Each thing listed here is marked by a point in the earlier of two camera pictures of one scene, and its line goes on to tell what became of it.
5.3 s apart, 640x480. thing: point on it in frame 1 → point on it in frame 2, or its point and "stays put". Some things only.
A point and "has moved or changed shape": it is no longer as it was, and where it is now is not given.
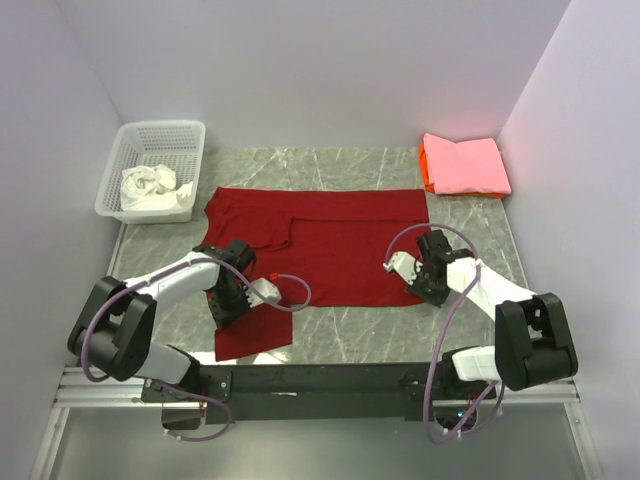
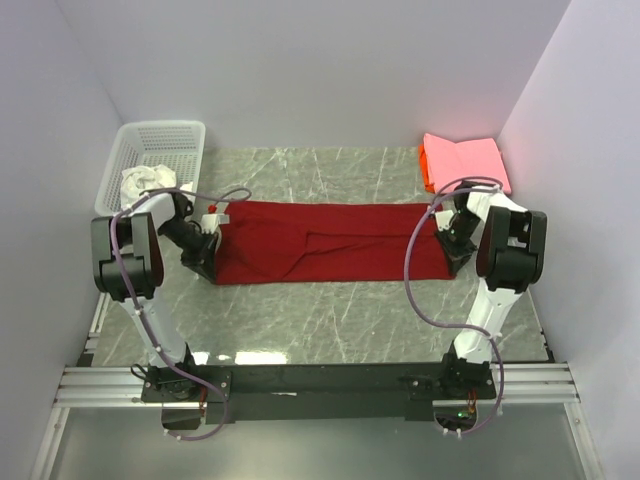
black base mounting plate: x=316 y=394 stays put
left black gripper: x=224 y=318 → x=203 y=260
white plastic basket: x=177 y=144 stays put
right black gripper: x=437 y=300 → x=455 y=256
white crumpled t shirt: x=144 y=187 stays put
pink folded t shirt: x=474 y=164 stays put
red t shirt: x=323 y=248 has moved or changed shape
